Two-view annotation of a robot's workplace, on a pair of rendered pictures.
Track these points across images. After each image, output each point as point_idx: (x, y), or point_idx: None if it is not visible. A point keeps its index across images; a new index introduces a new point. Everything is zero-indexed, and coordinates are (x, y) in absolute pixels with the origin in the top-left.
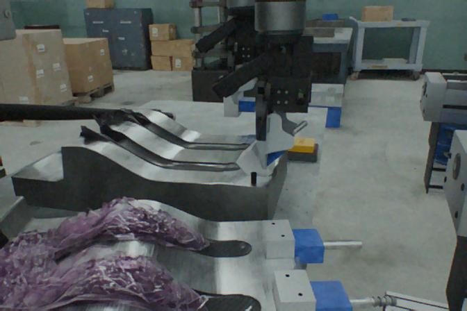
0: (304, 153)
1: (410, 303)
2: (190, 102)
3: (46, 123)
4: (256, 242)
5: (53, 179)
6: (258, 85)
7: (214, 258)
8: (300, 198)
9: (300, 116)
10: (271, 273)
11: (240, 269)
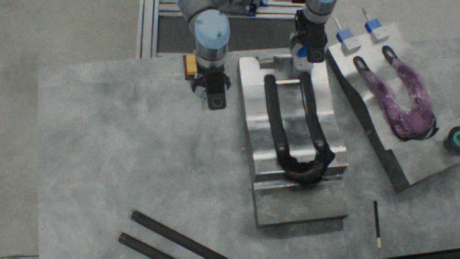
0: None
1: (144, 55)
2: (43, 234)
3: None
4: (351, 55)
5: (341, 184)
6: (325, 33)
7: (369, 67)
8: (269, 57)
9: (83, 88)
10: (366, 45)
11: (370, 56)
